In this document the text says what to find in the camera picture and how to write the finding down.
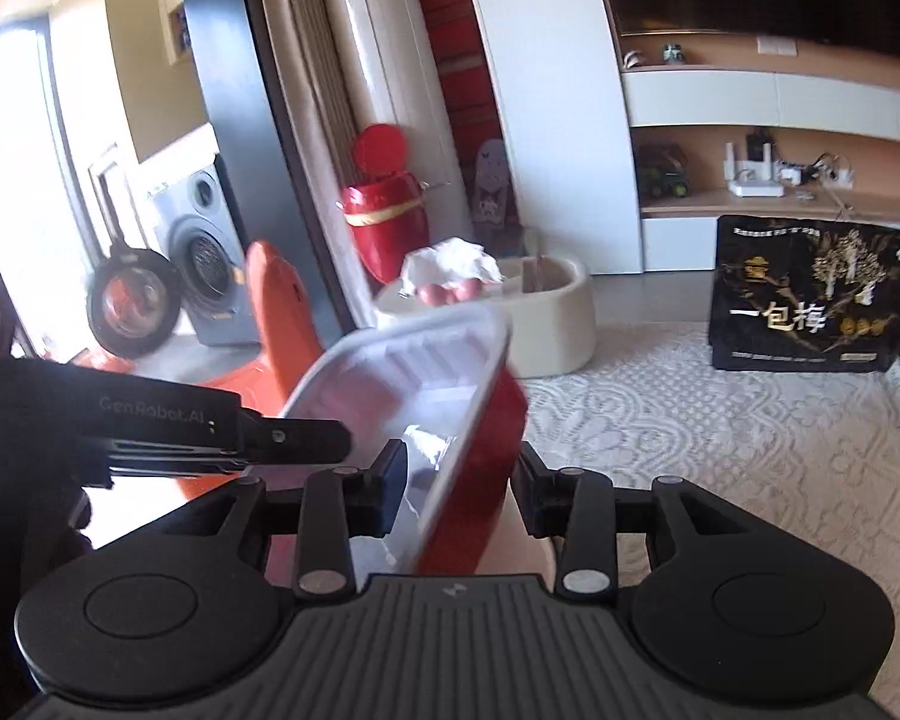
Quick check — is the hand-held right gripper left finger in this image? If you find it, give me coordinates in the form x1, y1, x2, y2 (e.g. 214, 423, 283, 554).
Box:
163, 437, 411, 601

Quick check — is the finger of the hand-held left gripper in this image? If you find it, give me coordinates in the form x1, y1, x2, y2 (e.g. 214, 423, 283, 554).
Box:
232, 416, 355, 467
109, 451, 257, 481

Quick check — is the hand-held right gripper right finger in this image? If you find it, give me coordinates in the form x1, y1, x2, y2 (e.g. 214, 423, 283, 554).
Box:
511, 444, 732, 601

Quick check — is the red plastic tray white inside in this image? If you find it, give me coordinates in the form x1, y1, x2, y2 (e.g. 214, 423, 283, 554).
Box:
277, 306, 530, 578

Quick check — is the black frying pan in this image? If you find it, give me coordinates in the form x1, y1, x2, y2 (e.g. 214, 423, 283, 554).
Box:
86, 246, 182, 361

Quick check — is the orange plastic chair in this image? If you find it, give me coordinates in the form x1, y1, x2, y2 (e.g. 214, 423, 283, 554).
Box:
187, 240, 327, 500

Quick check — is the cream plastic basket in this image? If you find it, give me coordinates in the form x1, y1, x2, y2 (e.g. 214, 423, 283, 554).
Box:
375, 255, 597, 380

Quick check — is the white lace tablecloth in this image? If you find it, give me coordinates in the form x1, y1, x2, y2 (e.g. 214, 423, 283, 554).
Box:
495, 319, 900, 586

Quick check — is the white crumpled tissue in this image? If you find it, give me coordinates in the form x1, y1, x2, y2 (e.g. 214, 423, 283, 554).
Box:
401, 238, 505, 290

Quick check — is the grey speaker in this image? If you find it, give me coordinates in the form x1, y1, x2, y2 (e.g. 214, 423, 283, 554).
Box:
148, 156, 262, 350

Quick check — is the red gold-banded container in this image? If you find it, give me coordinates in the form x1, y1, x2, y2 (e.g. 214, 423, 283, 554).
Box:
341, 124, 432, 287

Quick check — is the black printed packet box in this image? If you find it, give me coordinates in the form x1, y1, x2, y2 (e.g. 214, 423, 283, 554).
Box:
707, 214, 900, 374

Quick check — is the cartoon figure board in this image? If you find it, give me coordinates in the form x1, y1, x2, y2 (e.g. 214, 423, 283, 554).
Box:
471, 139, 522, 226

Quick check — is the green toy tractor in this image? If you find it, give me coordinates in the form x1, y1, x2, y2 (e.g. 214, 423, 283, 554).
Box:
636, 144, 695, 200

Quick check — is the white shelf cabinet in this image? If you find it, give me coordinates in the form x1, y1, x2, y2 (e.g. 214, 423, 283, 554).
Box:
457, 0, 900, 275

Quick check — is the white router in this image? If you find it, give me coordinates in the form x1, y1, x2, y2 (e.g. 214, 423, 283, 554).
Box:
722, 133, 786, 198

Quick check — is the red cabinet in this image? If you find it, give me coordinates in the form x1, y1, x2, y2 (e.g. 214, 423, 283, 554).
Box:
414, 0, 507, 166

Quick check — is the beige curtain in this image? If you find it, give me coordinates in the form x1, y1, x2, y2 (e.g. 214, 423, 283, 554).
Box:
266, 0, 361, 128

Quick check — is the white standing air conditioner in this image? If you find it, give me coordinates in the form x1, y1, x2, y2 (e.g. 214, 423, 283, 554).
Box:
351, 0, 462, 192

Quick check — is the white power strip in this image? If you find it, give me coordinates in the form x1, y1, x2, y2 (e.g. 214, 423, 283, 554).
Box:
776, 156, 856, 188

